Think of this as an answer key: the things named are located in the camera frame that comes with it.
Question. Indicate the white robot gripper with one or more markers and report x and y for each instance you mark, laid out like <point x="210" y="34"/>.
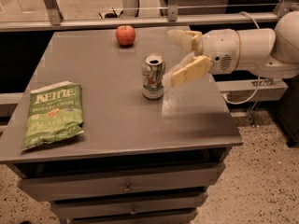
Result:
<point x="220" y="48"/>

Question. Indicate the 7up soda can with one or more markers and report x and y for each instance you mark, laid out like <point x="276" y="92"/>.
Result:
<point x="153" y="69"/>

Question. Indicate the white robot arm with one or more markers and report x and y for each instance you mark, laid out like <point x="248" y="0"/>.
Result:
<point x="264" y="52"/>

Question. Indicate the red apple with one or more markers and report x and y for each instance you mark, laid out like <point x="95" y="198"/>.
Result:
<point x="125" y="35"/>

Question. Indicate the black cabinet at right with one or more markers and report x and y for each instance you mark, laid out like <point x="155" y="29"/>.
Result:
<point x="287" y="109"/>

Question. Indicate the grey metal railing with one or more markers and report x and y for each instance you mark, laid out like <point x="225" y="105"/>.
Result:
<point x="40" y="15"/>

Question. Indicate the grey drawer cabinet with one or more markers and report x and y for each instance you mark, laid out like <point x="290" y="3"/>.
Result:
<point x="122" y="129"/>

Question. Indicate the green Kettle chips bag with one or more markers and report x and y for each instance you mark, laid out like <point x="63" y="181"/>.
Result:
<point x="55" y="114"/>

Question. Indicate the bottom grey drawer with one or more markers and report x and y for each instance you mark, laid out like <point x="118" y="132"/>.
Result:
<point x="183" y="216"/>

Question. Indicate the grey drawer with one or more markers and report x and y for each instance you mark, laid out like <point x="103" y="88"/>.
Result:
<point x="183" y="216"/>
<point x="122" y="182"/>
<point x="129" y="206"/>

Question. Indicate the top grey drawer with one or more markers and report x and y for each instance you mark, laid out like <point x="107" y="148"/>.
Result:
<point x="122" y="182"/>

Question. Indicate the middle grey drawer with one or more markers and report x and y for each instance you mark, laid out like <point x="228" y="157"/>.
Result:
<point x="129" y="206"/>

